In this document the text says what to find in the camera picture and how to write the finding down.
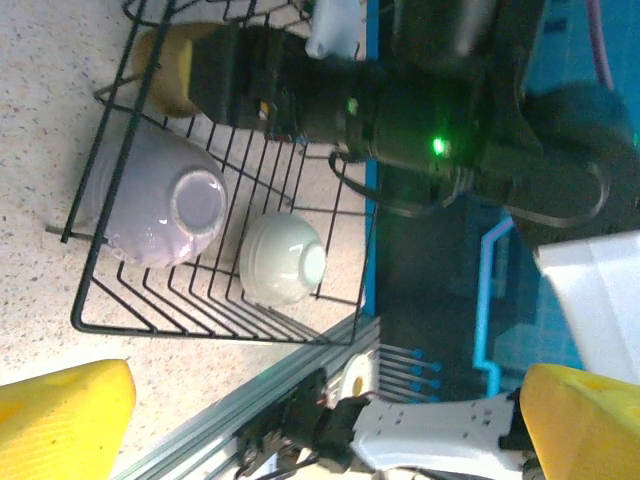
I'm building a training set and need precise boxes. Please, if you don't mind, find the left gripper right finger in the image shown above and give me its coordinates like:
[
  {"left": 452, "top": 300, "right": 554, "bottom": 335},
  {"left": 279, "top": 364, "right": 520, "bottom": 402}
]
[{"left": 519, "top": 363, "right": 640, "bottom": 480}]

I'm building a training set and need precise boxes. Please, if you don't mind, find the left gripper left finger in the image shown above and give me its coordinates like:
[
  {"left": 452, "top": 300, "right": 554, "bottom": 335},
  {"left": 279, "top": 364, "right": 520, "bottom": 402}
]
[{"left": 0, "top": 358, "right": 137, "bottom": 480}]

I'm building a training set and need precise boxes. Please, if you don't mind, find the amber textured cup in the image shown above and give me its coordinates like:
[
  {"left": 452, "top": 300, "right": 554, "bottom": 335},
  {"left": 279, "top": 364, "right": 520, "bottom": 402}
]
[{"left": 134, "top": 22, "right": 221, "bottom": 119}]

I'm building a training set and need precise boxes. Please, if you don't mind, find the clear bluish cup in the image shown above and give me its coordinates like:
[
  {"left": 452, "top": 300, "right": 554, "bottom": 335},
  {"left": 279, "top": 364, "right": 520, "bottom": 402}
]
[{"left": 304, "top": 0, "right": 362, "bottom": 59}]

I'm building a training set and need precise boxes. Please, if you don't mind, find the black wire dish rack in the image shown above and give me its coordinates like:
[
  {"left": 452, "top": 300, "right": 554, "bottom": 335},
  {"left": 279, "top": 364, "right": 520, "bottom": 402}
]
[{"left": 47, "top": 0, "right": 381, "bottom": 347}]

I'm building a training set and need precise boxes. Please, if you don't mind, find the pale green ceramic bowl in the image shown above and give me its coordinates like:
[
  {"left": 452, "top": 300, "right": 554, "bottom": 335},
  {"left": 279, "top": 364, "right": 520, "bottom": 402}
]
[{"left": 238, "top": 212, "right": 329, "bottom": 307}]

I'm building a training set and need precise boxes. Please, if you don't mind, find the white tape roll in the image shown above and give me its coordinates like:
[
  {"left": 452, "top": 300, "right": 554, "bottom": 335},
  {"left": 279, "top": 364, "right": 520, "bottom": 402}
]
[{"left": 340, "top": 349, "right": 380, "bottom": 401}]

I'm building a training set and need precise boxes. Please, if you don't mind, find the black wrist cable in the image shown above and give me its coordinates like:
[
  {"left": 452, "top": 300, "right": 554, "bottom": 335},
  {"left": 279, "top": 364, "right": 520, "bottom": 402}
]
[{"left": 327, "top": 149, "right": 444, "bottom": 219}]

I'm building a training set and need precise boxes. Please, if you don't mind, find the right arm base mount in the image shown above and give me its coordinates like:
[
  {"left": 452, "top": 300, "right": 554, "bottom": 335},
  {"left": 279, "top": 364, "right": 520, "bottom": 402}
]
[{"left": 234, "top": 369, "right": 361, "bottom": 474}]

